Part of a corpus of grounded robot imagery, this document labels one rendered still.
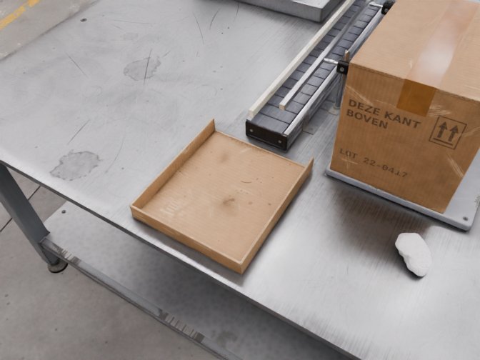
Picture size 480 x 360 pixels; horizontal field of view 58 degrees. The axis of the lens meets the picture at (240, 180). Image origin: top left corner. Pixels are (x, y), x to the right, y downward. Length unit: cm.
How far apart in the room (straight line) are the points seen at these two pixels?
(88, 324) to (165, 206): 94
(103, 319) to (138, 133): 88
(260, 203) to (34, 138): 58
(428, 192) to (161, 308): 93
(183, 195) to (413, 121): 47
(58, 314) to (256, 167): 112
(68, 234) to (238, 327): 72
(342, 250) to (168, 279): 80
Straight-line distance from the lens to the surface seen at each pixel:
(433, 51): 84
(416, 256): 85
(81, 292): 185
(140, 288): 153
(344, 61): 104
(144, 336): 170
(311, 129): 106
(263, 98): 101
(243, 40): 137
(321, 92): 110
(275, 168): 96
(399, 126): 81
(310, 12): 146
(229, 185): 93
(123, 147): 106
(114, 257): 162
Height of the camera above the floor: 155
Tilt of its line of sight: 49 degrees down
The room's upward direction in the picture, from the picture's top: 3 degrees counter-clockwise
